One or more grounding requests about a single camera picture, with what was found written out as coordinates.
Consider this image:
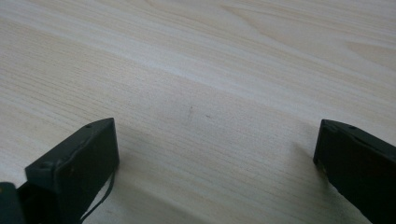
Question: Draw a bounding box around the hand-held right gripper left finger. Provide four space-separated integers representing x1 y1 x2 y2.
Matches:
17 117 120 224

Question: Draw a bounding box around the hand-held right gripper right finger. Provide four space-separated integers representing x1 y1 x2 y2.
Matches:
313 119 396 224

